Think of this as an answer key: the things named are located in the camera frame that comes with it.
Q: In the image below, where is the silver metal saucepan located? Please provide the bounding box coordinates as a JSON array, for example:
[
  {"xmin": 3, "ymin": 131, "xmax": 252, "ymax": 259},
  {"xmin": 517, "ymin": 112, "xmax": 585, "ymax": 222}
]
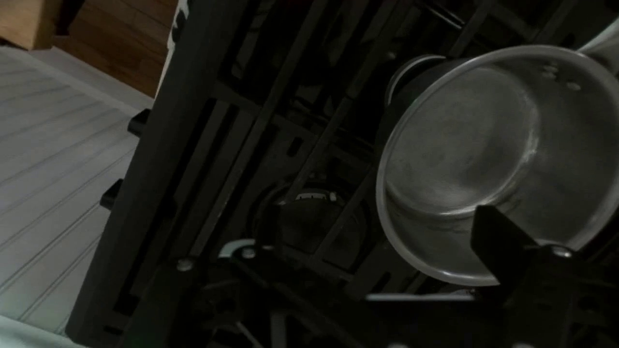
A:
[{"xmin": 376, "ymin": 25, "xmax": 619, "ymax": 286}]

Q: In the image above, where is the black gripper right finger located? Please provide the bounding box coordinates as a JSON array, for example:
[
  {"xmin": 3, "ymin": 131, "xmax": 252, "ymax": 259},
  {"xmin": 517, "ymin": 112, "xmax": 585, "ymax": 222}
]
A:
[{"xmin": 471, "ymin": 205, "xmax": 619, "ymax": 348}]

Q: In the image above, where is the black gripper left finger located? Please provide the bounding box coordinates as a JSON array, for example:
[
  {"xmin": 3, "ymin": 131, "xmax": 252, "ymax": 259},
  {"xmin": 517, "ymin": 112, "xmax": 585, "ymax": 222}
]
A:
[{"xmin": 169, "ymin": 245, "xmax": 363, "ymax": 348}]

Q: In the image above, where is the black gas stove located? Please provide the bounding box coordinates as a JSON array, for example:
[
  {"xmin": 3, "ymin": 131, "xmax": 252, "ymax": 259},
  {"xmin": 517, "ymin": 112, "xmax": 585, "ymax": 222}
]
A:
[{"xmin": 69, "ymin": 0, "xmax": 618, "ymax": 348}]

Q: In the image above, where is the black stove control knob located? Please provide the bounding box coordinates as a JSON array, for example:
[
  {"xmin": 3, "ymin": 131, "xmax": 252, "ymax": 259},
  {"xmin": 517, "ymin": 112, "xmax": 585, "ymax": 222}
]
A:
[{"xmin": 100, "ymin": 180, "xmax": 125, "ymax": 211}]

